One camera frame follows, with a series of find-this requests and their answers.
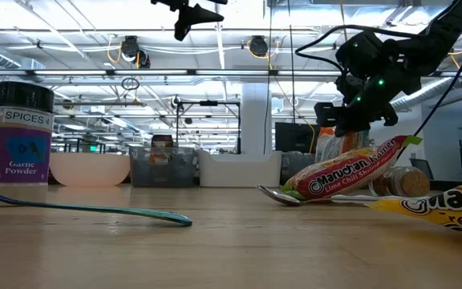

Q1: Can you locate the black office chair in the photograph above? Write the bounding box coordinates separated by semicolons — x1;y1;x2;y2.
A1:
410;157;436;181

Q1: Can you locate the pink bowl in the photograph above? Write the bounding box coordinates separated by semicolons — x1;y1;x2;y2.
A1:
49;152;132;188

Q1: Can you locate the garlic powder jar black lid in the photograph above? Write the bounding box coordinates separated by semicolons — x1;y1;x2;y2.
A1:
0;81;55;208

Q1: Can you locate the silver metal spoon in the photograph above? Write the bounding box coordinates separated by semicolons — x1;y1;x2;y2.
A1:
256;184;380;208

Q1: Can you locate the long grey overhead beam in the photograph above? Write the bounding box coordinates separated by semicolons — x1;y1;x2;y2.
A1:
0;68;462;78

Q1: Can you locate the white plastic bin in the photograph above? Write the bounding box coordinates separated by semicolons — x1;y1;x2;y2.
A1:
197;149;283;189

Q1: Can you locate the yellow ramen packet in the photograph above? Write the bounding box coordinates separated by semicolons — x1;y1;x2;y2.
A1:
365;169;462;242

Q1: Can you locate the white pillar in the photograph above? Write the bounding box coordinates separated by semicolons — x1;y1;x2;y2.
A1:
241;82;273;156

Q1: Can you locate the iridescent metal spoon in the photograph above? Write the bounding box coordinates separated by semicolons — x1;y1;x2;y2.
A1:
0;188;194;228

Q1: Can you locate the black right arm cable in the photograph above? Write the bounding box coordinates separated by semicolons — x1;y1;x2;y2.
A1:
413;11;462;137

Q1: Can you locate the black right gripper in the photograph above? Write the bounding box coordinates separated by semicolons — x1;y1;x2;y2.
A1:
333;74;401;139

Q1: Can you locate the orange ramen packet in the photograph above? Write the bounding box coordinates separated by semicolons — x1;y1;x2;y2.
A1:
315;127;371;162

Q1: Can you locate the lime chili shrimp ramen packet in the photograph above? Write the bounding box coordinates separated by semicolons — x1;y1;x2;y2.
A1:
282;134;424;201

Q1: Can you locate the black monitor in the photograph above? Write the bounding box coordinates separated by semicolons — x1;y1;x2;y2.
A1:
274;122;323;154

